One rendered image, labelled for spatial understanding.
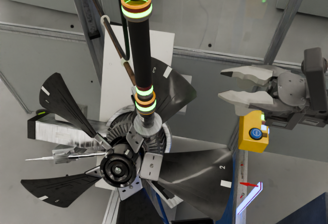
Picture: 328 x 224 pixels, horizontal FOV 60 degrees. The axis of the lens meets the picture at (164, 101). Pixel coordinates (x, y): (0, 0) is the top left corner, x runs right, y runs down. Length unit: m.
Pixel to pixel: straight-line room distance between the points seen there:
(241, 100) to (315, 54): 0.13
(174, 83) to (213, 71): 0.78
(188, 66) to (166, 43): 0.54
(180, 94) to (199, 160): 0.25
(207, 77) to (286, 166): 1.09
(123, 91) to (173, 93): 0.35
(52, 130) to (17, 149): 1.42
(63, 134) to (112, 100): 0.22
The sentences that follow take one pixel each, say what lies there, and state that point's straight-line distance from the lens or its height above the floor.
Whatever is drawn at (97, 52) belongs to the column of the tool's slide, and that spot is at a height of 1.06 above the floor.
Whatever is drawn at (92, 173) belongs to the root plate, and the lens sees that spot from 1.01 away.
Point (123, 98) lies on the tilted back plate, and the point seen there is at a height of 1.16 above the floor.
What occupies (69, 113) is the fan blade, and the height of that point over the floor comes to 1.30.
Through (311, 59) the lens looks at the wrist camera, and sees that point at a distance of 0.48.
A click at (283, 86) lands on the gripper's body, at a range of 0.54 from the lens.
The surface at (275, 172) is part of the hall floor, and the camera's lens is 2.36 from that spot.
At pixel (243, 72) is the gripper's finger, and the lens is 0.54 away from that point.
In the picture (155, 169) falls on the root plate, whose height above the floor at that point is 1.18.
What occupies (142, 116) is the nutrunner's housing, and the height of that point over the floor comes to 1.52.
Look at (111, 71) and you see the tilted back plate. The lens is 1.12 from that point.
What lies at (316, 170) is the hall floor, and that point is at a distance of 2.49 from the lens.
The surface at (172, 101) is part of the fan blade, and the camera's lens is 0.81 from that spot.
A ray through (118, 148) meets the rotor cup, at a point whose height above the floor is 1.25.
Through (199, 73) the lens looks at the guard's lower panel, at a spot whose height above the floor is 0.85.
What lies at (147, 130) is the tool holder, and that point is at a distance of 0.69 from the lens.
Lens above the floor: 2.07
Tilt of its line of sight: 56 degrees down
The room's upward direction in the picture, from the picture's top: straight up
